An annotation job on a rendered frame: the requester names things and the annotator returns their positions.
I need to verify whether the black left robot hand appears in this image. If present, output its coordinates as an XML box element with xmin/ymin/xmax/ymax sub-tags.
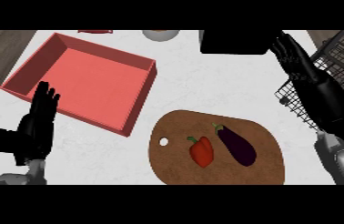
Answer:
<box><xmin>0</xmin><ymin>80</ymin><xmax>62</xmax><ymax>167</ymax></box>

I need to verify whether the black wire tiered basket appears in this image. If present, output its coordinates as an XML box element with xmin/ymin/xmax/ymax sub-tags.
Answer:
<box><xmin>273</xmin><ymin>30</ymin><xmax>344</xmax><ymax>132</ymax></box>

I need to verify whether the brown wooden cutting board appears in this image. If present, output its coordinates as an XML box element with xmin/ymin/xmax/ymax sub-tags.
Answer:
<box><xmin>147</xmin><ymin>109</ymin><xmax>286</xmax><ymax>186</ymax></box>

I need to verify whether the small red flat object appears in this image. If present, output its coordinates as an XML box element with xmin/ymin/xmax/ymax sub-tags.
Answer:
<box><xmin>77</xmin><ymin>30</ymin><xmax>113</xmax><ymax>35</ymax></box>

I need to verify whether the black box appliance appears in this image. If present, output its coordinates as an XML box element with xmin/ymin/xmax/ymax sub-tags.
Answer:
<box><xmin>199</xmin><ymin>30</ymin><xmax>285</xmax><ymax>56</ymax></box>

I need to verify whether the dark purple eggplant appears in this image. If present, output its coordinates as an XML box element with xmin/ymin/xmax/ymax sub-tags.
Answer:
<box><xmin>211</xmin><ymin>122</ymin><xmax>258</xmax><ymax>168</ymax></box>

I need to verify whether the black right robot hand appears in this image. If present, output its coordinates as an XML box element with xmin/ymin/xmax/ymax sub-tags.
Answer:
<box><xmin>268</xmin><ymin>31</ymin><xmax>344</xmax><ymax>134</ymax></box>

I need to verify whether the red bell pepper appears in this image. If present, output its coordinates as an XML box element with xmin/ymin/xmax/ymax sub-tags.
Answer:
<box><xmin>186</xmin><ymin>136</ymin><xmax>215</xmax><ymax>168</ymax></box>

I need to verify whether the red square tray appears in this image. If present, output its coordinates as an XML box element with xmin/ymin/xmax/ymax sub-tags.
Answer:
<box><xmin>0</xmin><ymin>32</ymin><xmax>158</xmax><ymax>138</ymax></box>

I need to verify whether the grey round bowl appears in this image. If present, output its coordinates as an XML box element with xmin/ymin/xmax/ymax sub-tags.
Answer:
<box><xmin>142</xmin><ymin>30</ymin><xmax>181</xmax><ymax>43</ymax></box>

